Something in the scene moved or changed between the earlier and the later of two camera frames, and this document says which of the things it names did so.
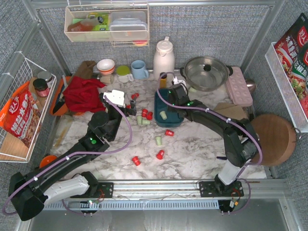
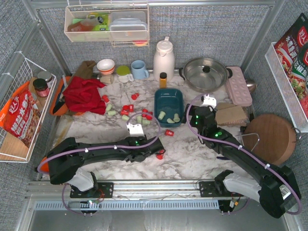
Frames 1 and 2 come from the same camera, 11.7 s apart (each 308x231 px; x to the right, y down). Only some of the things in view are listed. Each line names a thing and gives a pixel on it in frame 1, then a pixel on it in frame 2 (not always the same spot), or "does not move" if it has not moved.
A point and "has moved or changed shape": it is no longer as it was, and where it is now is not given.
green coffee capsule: [159, 140] has moved or changed shape
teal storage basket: [166, 114] does not move
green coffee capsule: [139, 120] does not move
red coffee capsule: [160, 155] does not move
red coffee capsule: [144, 112] does not move
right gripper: [178, 90] → [192, 110]
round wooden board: [277, 137] does not move
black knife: [57, 106] does not move
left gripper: [129, 111] → [152, 146]
